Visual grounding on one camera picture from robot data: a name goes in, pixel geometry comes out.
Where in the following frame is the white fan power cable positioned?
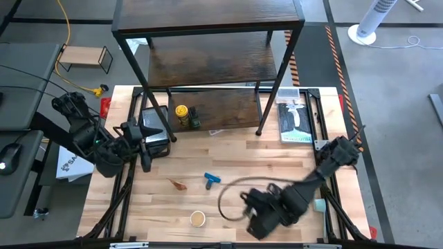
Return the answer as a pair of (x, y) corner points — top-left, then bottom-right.
(359, 34), (443, 51)

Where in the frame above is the white crumpled cloth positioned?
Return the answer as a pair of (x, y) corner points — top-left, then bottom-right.
(126, 37), (150, 55)

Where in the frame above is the black computer mouse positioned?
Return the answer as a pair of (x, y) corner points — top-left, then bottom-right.
(0, 142), (24, 176)

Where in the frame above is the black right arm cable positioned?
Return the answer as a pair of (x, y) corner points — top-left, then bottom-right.
(217, 175), (312, 222)

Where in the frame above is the small wooden floor shelf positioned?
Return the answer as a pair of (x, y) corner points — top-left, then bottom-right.
(57, 44), (114, 75)

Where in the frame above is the orange black hazard tape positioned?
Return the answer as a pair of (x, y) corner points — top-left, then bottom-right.
(283, 29), (302, 87)
(324, 26), (364, 153)

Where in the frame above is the white pipe piece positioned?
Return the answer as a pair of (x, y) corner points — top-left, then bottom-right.
(404, 0), (425, 13)

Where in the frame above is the white tower fan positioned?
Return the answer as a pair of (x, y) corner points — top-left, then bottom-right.
(347, 0), (399, 46)

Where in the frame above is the black wire mesh basket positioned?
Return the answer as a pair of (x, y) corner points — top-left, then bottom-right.
(140, 105), (172, 159)

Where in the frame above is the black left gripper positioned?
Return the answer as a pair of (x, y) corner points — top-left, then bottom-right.
(117, 118), (164, 173)

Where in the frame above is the white printed cardboard box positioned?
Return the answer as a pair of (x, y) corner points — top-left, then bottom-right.
(55, 145), (95, 183)

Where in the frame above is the clear plastic box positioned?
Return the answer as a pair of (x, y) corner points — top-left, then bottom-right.
(275, 88), (300, 104)

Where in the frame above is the grey metal bar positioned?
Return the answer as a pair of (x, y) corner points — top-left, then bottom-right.
(428, 93), (443, 127)

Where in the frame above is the black metal wooden shelf rack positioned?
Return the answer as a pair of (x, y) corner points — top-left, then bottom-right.
(111, 0), (306, 143)

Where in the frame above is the blue T-shaped hand tool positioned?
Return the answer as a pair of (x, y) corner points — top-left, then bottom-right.
(203, 172), (222, 190)

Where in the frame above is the silver rig bracket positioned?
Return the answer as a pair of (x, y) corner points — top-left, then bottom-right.
(302, 243), (343, 249)
(109, 241), (150, 249)

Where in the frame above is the yellow extension cable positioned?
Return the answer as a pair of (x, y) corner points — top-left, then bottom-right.
(53, 0), (110, 98)

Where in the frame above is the yellow-lid chili onion spice jar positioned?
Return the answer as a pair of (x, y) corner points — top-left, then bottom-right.
(174, 104), (190, 127)

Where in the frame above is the grey desk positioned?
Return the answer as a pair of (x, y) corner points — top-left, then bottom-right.
(0, 129), (45, 219)
(0, 43), (62, 131)

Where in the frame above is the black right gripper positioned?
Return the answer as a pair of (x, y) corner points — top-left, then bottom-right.
(240, 188), (295, 241)

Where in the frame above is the metal desk clamp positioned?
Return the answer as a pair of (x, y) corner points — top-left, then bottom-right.
(33, 207), (49, 221)

